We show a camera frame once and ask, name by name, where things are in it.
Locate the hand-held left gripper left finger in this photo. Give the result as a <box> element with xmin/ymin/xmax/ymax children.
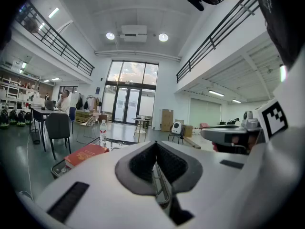
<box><xmin>33</xmin><ymin>140</ymin><xmax>177</xmax><ymax>229</ymax></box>

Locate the black balcony railing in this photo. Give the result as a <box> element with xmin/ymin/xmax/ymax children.
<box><xmin>176</xmin><ymin>0</ymin><xmax>260</xmax><ymax>84</ymax></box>
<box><xmin>15</xmin><ymin>0</ymin><xmax>95</xmax><ymax>77</ymax></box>

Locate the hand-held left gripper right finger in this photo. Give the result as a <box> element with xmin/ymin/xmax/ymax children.
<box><xmin>155</xmin><ymin>125</ymin><xmax>305</xmax><ymax>229</ymax></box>

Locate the small cardboard box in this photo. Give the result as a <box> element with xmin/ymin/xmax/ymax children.
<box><xmin>182</xmin><ymin>125</ymin><xmax>193</xmax><ymax>138</ymax></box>

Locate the white ceiling air conditioner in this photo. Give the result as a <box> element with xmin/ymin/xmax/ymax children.
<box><xmin>119</xmin><ymin>24</ymin><xmax>148</xmax><ymax>43</ymax></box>

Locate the black mesh waste bin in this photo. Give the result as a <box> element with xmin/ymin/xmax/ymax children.
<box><xmin>30</xmin><ymin>129</ymin><xmax>41</xmax><ymax>145</ymax></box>

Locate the black head-worn camera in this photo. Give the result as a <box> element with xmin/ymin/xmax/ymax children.
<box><xmin>187</xmin><ymin>0</ymin><xmax>205</xmax><ymax>11</ymax></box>

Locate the glass entrance door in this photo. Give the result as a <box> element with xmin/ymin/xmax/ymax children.
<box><xmin>101</xmin><ymin>60</ymin><xmax>159</xmax><ymax>126</ymax></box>

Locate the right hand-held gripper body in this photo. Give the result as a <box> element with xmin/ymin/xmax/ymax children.
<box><xmin>241</xmin><ymin>43</ymin><xmax>305</xmax><ymax>144</ymax></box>

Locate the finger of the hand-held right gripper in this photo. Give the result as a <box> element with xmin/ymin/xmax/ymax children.
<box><xmin>201</xmin><ymin>125</ymin><xmax>250</xmax><ymax>145</ymax></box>

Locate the red hardcover book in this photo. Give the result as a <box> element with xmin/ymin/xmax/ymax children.
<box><xmin>63</xmin><ymin>143</ymin><xmax>110</xmax><ymax>169</ymax></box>

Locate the thin white cable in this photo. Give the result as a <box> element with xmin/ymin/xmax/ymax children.
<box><xmin>18</xmin><ymin>132</ymin><xmax>34</xmax><ymax>201</ymax></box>

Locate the white wire chair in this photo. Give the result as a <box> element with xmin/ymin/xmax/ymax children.
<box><xmin>76</xmin><ymin>115</ymin><xmax>99</xmax><ymax>144</ymax></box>

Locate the blue chair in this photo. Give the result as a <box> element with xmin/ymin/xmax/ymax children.
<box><xmin>69</xmin><ymin>106</ymin><xmax>77</xmax><ymax>135</ymax></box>

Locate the person's right hand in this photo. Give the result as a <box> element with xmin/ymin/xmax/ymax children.
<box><xmin>211</xmin><ymin>135</ymin><xmax>257</xmax><ymax>156</ymax></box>

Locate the grey laptop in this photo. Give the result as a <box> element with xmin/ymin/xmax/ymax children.
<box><xmin>45</xmin><ymin>100</ymin><xmax>58</xmax><ymax>111</ymax></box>

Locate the white shelving unit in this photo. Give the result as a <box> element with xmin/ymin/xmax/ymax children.
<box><xmin>0</xmin><ymin>64</ymin><xmax>40</xmax><ymax>110</ymax></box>

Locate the person's black shirt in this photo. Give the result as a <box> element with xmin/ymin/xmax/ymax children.
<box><xmin>250</xmin><ymin>0</ymin><xmax>305</xmax><ymax>70</ymax></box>

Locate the small round side table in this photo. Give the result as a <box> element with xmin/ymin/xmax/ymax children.
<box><xmin>132</xmin><ymin>116</ymin><xmax>152</xmax><ymax>143</ymax></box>

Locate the tall cardboard box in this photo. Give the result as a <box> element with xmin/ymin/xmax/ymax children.
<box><xmin>161</xmin><ymin>108</ymin><xmax>174</xmax><ymax>132</ymax></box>

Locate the white round-windowed carrier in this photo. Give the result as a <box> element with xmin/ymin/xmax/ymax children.
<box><xmin>171</xmin><ymin>121</ymin><xmax>183</xmax><ymax>135</ymax></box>

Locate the dark grey chair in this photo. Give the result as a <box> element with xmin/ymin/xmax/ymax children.
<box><xmin>45</xmin><ymin>113</ymin><xmax>72</xmax><ymax>161</ymax></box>

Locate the clear plastic water bottle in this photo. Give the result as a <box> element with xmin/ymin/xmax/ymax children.
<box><xmin>99</xmin><ymin>119</ymin><xmax>108</xmax><ymax>148</ymax></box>

